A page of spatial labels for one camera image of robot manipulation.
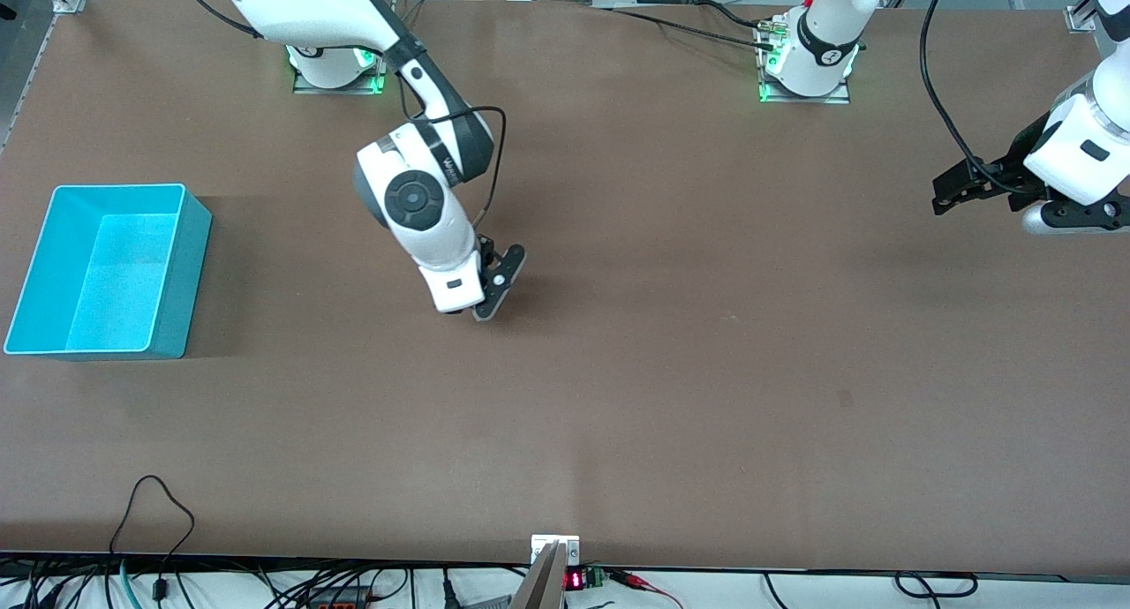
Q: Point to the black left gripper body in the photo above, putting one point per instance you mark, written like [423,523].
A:
[1015,166]

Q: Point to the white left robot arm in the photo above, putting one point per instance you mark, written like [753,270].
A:
[1081,150]

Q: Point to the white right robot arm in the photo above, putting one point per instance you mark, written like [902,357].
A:
[415,203]

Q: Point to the red digit display module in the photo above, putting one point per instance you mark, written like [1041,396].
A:
[576,580]

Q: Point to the red clip lead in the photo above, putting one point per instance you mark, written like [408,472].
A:
[637,581]

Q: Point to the turquoise plastic bin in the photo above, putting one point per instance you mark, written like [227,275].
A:
[115,282]

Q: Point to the grey metal side panel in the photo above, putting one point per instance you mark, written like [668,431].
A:
[22,44]

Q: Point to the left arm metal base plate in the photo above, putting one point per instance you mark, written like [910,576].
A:
[808,99]

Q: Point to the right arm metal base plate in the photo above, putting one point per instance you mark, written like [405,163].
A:
[340,89]

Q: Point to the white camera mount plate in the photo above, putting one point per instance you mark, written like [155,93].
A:
[540,543]

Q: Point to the grey camera mount bar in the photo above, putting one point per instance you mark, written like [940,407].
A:
[543,582]

